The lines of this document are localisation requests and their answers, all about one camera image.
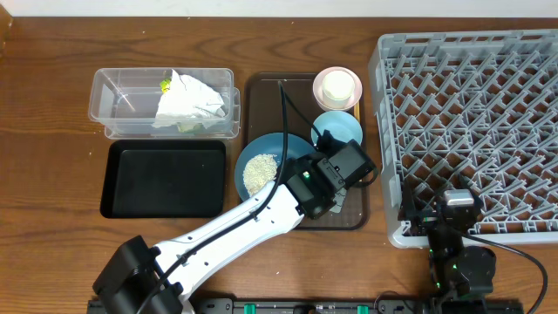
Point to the white rice pile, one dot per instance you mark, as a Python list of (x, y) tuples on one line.
[(258, 171)]

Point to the dark blue plate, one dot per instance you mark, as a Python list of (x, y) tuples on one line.
[(270, 143)]

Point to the grey dishwasher rack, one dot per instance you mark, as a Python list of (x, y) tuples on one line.
[(482, 104)]

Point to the cream cup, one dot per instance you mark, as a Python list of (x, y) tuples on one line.
[(338, 86)]

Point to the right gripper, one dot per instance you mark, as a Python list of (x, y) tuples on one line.
[(425, 220)]

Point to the white napkin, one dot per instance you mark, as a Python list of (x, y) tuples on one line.
[(214, 105)]

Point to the clear plastic waste bin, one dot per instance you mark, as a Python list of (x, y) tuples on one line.
[(125, 101)]

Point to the wooden chopstick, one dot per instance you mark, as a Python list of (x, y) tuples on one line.
[(360, 113), (356, 112)]

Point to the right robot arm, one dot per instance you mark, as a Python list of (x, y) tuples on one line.
[(460, 271)]

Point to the light blue bowl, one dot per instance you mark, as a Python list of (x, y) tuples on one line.
[(335, 128)]

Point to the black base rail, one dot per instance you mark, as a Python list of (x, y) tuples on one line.
[(386, 306)]

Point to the yellow green snack wrapper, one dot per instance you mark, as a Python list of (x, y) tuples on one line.
[(180, 104)]

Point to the black rectangular tray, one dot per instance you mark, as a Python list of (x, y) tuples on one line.
[(164, 179)]

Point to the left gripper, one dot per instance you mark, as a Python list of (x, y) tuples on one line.
[(313, 167)]

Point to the brown serving tray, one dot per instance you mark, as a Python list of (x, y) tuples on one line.
[(263, 114)]

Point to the pink bowl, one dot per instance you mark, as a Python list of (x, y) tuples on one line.
[(318, 92)]

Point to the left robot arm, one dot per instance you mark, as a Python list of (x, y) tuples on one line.
[(161, 278)]

